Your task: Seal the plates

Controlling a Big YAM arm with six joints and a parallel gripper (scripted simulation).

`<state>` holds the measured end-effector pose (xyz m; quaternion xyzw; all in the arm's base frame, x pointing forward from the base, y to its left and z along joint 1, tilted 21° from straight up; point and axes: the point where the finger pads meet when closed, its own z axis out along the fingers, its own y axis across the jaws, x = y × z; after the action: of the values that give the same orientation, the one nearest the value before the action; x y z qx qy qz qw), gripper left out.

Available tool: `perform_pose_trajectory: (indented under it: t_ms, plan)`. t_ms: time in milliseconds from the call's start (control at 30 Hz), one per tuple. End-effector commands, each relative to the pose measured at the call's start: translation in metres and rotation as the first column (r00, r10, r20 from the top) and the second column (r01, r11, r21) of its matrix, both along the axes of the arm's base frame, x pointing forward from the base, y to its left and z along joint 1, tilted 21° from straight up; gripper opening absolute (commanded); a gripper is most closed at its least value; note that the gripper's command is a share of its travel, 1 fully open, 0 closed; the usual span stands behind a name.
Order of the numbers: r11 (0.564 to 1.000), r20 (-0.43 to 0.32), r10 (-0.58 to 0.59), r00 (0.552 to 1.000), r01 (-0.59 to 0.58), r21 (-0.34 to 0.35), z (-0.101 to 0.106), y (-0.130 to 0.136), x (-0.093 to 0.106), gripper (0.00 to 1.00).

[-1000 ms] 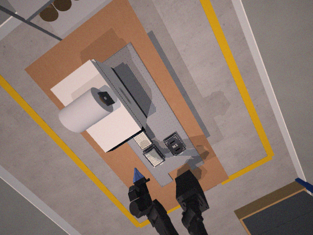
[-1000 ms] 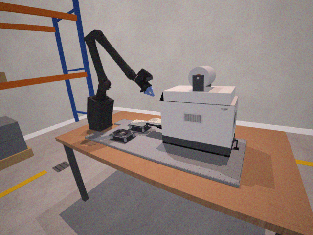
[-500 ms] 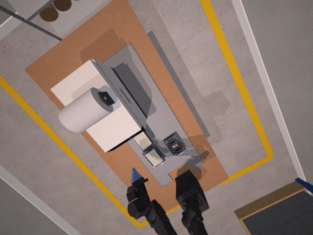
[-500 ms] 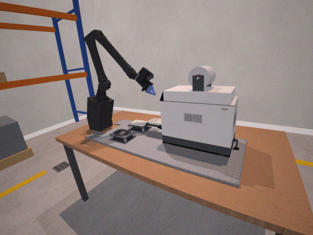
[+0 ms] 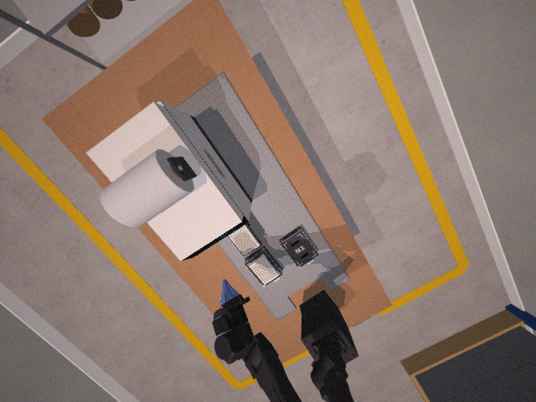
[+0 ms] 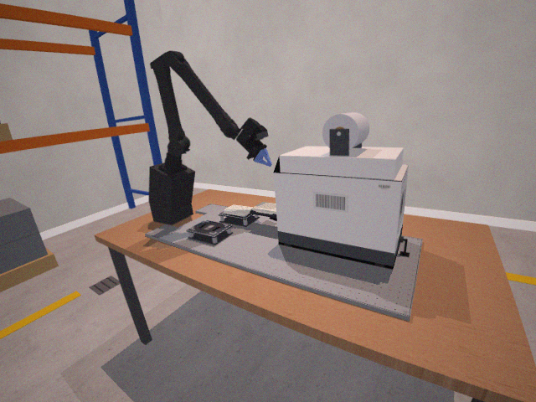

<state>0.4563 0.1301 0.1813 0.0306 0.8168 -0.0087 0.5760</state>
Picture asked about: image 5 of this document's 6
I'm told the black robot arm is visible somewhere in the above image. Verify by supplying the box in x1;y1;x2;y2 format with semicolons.
213;304;354;402

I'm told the white cylinder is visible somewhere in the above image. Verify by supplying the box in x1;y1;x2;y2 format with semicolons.
100;149;194;227

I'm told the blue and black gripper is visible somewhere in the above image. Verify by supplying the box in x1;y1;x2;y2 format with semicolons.
220;280;250;310

